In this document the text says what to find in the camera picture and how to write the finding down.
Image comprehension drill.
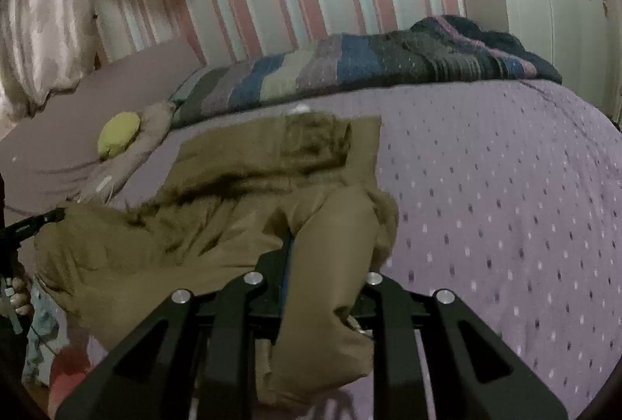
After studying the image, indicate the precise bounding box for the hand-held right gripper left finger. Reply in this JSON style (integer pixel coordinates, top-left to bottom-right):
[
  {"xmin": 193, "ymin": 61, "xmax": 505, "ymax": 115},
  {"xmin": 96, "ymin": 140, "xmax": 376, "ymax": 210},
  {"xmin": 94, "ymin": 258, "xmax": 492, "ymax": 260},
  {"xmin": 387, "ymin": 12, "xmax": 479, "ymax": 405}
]
[{"xmin": 56, "ymin": 226, "xmax": 295, "ymax": 420}]

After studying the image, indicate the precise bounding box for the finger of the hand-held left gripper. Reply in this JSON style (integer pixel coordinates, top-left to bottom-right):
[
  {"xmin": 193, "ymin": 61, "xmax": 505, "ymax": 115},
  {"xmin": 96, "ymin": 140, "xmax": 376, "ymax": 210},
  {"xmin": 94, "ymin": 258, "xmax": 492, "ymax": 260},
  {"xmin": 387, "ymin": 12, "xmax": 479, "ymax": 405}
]
[{"xmin": 2, "ymin": 207, "xmax": 67, "ymax": 247}]

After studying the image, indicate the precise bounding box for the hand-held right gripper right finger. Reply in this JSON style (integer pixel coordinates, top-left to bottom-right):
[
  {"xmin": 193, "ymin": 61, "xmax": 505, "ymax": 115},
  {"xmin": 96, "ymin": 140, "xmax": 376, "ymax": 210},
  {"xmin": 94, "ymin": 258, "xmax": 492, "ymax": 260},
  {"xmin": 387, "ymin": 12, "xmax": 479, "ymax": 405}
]
[{"xmin": 347, "ymin": 272, "xmax": 569, "ymax": 420}]

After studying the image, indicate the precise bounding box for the olive brown puffer jacket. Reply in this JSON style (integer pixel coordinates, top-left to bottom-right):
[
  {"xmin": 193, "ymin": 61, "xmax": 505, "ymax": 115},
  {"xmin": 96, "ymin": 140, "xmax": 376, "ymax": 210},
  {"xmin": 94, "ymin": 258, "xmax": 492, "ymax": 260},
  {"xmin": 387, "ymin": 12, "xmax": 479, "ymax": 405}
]
[{"xmin": 31, "ymin": 112, "xmax": 400, "ymax": 406}]

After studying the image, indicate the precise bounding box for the person's left hand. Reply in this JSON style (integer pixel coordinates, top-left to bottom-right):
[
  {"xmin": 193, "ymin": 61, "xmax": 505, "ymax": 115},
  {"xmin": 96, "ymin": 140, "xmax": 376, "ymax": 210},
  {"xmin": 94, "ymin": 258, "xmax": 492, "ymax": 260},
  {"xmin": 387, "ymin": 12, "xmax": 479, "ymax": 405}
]
[{"xmin": 7, "ymin": 275, "xmax": 33, "ymax": 317}]

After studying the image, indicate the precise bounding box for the yellow round cushion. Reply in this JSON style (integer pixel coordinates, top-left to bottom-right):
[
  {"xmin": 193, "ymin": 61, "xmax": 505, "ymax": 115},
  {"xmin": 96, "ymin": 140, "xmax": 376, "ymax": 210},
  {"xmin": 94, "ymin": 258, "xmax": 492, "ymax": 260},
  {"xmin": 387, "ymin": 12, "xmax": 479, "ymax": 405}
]
[{"xmin": 97, "ymin": 112, "xmax": 142, "ymax": 159}]

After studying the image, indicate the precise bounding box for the mauve padded headboard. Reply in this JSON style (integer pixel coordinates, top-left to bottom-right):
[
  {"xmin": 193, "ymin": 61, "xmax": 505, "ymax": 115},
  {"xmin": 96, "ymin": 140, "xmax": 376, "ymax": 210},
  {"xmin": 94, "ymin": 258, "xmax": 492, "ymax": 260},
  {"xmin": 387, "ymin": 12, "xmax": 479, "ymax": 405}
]
[{"xmin": 0, "ymin": 35, "xmax": 207, "ymax": 219}]

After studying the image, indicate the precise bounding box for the purple dotted bed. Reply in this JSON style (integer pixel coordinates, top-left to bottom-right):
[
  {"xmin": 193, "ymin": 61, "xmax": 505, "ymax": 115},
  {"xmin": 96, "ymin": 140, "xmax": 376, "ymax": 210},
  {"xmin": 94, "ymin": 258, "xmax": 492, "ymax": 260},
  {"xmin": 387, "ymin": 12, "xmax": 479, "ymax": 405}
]
[{"xmin": 109, "ymin": 77, "xmax": 622, "ymax": 420}]

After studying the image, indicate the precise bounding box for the beige pillow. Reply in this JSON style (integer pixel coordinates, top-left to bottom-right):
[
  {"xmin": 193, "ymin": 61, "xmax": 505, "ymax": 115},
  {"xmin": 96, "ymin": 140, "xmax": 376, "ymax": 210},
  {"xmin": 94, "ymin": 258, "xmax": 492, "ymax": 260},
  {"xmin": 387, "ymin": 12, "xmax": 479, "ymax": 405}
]
[{"xmin": 78, "ymin": 102, "xmax": 176, "ymax": 208}]

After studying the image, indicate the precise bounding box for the pink patterned curtain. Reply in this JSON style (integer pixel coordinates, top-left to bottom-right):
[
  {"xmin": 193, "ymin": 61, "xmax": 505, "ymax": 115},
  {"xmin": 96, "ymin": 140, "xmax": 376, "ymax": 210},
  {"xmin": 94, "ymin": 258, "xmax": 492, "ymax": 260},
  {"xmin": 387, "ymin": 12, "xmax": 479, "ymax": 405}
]
[{"xmin": 0, "ymin": 0, "xmax": 98, "ymax": 120}]

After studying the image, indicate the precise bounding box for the striped dotted quilt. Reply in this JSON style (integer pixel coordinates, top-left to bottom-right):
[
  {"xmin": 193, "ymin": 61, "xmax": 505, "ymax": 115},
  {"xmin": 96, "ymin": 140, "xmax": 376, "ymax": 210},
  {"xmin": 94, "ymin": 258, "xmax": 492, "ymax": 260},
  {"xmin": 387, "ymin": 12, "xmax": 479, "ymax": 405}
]
[{"xmin": 168, "ymin": 14, "xmax": 564, "ymax": 129}]

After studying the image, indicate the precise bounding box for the white wardrobe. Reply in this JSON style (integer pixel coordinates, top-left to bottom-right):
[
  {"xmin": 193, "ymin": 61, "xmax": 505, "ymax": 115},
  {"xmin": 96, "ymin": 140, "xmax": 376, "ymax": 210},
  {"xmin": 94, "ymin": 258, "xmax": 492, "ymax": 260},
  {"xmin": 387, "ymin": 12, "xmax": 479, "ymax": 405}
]
[{"xmin": 481, "ymin": 0, "xmax": 622, "ymax": 124}]

